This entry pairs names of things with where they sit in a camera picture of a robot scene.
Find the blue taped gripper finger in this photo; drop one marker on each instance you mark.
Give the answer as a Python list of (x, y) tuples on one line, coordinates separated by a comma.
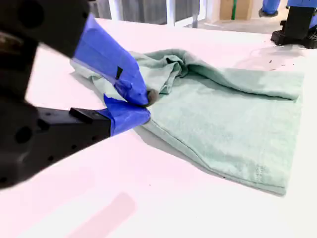
[(270, 6)]

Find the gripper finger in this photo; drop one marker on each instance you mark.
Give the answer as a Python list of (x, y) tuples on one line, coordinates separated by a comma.
[(104, 54), (74, 129)]

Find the pale green T-shirt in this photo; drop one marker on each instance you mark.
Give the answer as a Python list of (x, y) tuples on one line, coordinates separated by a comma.
[(223, 124)]

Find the brown cardboard box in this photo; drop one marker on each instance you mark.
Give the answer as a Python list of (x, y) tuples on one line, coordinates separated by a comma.
[(245, 10)]

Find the white metal frame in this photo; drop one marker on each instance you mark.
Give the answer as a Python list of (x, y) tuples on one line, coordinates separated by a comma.
[(171, 12)]

